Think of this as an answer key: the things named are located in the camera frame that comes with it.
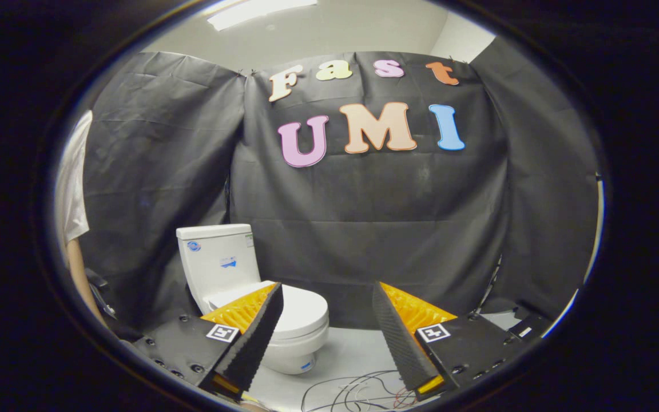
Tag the white toilet lid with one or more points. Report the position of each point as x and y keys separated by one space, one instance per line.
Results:
x=304 y=309

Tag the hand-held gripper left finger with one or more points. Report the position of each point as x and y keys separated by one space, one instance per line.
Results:
x=258 y=335

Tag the black backdrop cloth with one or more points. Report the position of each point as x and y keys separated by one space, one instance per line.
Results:
x=375 y=217

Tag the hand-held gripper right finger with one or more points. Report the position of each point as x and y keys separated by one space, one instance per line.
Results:
x=401 y=337

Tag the black box with white label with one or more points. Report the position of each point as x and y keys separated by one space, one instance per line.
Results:
x=535 y=327

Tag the white toilet tank cover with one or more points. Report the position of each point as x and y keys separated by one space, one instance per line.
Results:
x=212 y=231

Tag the white toilet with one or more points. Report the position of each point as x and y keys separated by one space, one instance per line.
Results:
x=218 y=266

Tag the ceiling light panel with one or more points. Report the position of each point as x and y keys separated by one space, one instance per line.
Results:
x=249 y=11

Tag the person's white shirt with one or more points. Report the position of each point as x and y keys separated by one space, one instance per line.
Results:
x=72 y=183

